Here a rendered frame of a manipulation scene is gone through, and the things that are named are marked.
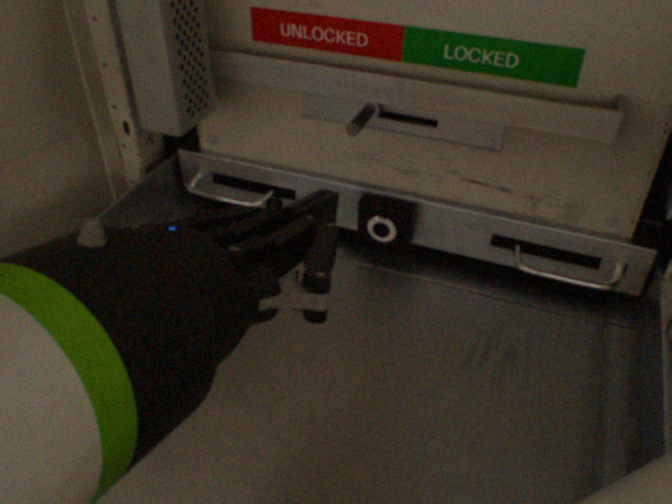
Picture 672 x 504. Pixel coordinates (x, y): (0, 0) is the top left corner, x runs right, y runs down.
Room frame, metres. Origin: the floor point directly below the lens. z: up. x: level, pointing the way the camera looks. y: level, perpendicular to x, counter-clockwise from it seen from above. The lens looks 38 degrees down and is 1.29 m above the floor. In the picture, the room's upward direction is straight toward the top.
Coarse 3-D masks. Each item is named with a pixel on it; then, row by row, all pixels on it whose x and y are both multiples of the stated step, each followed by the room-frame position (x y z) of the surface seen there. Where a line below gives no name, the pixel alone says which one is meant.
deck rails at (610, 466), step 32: (128, 192) 0.58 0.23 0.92; (160, 192) 0.62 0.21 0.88; (128, 224) 0.56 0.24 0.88; (608, 352) 0.40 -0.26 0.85; (640, 352) 0.39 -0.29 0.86; (608, 384) 0.36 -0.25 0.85; (640, 384) 0.35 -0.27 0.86; (608, 416) 0.32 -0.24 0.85; (640, 416) 0.32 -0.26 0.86; (608, 448) 0.29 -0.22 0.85; (640, 448) 0.29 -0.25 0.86; (608, 480) 0.26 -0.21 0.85
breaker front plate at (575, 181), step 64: (256, 0) 0.63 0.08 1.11; (320, 0) 0.60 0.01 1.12; (384, 0) 0.58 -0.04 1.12; (448, 0) 0.56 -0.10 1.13; (512, 0) 0.54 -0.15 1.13; (576, 0) 0.52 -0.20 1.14; (640, 0) 0.50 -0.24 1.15; (320, 64) 0.60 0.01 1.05; (384, 64) 0.58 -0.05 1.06; (640, 64) 0.49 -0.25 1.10; (256, 128) 0.63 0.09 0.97; (320, 128) 0.60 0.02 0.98; (384, 128) 0.57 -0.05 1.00; (448, 128) 0.55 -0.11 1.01; (512, 128) 0.53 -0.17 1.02; (640, 128) 0.49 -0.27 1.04; (448, 192) 0.55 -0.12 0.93; (512, 192) 0.52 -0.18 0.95; (576, 192) 0.50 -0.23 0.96; (640, 192) 0.48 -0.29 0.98
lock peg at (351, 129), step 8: (360, 104) 0.58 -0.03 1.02; (368, 104) 0.57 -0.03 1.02; (376, 104) 0.57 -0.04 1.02; (360, 112) 0.55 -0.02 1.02; (368, 112) 0.56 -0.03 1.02; (376, 112) 0.57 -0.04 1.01; (352, 120) 0.54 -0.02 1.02; (360, 120) 0.54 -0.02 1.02; (368, 120) 0.55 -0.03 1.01; (352, 128) 0.53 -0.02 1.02; (360, 128) 0.53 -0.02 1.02; (352, 136) 0.53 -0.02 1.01
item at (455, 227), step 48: (192, 144) 0.67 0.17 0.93; (240, 192) 0.63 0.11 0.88; (288, 192) 0.60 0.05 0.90; (384, 192) 0.56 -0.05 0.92; (432, 240) 0.54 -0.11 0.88; (480, 240) 0.52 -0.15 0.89; (528, 240) 0.50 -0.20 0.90; (576, 240) 0.49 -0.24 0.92; (624, 240) 0.48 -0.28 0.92; (624, 288) 0.46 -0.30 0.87
